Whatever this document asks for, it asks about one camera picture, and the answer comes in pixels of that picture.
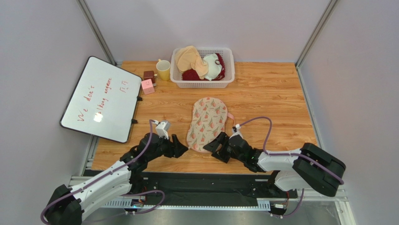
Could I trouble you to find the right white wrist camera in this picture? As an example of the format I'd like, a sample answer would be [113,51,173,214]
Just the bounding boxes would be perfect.
[231,124,243,138]

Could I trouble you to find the white bra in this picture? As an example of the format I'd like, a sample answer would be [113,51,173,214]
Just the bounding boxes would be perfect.
[203,53,223,81]

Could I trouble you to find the yellow mug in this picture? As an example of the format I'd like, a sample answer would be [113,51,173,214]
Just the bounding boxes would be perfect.
[156,59,171,81]

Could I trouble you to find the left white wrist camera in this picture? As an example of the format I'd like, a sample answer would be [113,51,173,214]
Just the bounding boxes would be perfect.
[155,120,171,140]

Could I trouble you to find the dark red cube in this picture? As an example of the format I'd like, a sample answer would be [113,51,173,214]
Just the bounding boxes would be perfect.
[143,71,157,84]

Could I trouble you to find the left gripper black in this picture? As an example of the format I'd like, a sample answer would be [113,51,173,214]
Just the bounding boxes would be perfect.
[147,132,188,162]

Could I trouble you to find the floral pink laundry bag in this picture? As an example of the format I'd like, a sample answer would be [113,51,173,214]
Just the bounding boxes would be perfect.
[186,97,235,153]

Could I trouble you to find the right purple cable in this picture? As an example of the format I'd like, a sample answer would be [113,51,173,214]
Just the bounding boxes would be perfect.
[238,116,345,218]

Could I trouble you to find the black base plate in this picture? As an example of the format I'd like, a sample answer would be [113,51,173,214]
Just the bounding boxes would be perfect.
[83,169,330,207]

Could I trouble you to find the pink cube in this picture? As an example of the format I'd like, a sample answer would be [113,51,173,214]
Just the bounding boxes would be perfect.
[141,79,155,95]

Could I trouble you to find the purple cable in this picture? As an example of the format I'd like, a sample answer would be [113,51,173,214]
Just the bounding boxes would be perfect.
[238,116,345,218]
[40,119,166,225]

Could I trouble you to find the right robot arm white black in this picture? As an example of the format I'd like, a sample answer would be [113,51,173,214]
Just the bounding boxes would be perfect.
[203,131,346,197]

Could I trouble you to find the whiteboard with red writing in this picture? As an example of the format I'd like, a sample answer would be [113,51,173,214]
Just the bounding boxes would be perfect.
[60,56,142,143]

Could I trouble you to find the beige bra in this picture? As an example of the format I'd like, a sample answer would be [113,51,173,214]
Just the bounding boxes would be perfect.
[174,45,209,80]

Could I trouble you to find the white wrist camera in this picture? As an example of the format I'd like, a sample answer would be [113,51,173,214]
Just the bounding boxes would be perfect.
[231,124,243,138]
[155,120,171,140]

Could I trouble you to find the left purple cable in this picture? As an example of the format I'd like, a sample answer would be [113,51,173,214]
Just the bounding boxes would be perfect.
[40,119,166,225]

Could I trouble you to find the aluminium frame rail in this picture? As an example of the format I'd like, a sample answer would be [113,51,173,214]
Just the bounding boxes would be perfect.
[56,174,356,225]

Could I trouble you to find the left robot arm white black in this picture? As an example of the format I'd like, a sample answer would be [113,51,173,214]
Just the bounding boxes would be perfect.
[40,133,188,225]

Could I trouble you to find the dark red bra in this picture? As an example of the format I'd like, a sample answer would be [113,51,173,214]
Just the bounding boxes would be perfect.
[182,53,225,81]

